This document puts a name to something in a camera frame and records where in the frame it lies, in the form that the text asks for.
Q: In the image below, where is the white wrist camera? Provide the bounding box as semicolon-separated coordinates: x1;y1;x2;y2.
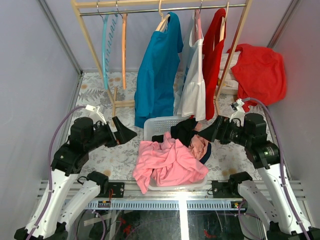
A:
85;104;107;124
229;98;245;122

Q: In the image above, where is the wooden clothes rack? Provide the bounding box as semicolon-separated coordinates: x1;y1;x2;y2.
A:
71;0;252;117

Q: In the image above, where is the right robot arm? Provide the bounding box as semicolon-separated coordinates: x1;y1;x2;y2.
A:
198;113;320;240

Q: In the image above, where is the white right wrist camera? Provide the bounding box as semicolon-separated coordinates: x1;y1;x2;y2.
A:
229;98;245;122

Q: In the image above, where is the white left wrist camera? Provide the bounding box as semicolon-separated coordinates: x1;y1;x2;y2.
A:
85;104;107;124

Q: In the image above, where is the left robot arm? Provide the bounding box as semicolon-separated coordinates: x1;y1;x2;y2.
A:
14;116;137;240

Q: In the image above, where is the peach garment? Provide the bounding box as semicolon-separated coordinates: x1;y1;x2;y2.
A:
188;134;209;161

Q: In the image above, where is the pink hanger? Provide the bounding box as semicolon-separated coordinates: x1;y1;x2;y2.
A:
194;0;203;41

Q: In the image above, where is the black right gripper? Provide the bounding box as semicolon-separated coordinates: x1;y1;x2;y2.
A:
197;114;251;146

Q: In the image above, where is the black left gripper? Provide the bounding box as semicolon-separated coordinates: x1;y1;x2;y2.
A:
86;117;139;152

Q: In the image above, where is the white folded cloth stack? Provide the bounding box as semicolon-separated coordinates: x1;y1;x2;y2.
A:
218;51;241;89

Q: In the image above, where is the floral mat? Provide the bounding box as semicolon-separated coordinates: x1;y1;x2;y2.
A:
56;72;262;181

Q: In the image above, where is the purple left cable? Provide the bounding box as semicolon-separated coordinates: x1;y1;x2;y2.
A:
23;105;87;240

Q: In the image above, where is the red hanging t shirt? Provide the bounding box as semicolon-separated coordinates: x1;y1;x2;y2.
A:
202;8;226;121

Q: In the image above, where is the black garment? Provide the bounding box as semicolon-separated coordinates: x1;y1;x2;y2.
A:
151;117;213;166

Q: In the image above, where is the red cloth pile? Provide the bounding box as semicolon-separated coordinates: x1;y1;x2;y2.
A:
231;43;287;106

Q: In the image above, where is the white laundry basket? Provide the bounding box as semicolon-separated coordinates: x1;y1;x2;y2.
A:
143;116;208;191

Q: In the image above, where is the white t shirt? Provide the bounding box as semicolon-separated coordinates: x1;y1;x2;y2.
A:
173;11;206;122

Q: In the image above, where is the pink t shirt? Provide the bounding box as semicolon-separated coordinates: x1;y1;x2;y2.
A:
132;132;209;194

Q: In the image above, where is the wooden hanger right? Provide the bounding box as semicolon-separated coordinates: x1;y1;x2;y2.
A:
219;1;230;42

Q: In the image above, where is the cream wooden hanger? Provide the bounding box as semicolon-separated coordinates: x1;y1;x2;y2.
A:
155;0;170;32

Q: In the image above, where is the teal t shirt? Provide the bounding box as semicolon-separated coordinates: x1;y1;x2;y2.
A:
134;12;184;128

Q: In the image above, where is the orange hanger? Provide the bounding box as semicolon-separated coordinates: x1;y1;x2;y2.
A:
115;0;128;90

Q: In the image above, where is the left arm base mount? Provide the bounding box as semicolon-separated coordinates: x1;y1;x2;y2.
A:
108;182;125;199

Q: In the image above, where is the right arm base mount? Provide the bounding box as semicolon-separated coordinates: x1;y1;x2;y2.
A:
207;180;237;199

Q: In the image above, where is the light blue hanger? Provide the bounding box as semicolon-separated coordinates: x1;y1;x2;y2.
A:
96;0;118;90

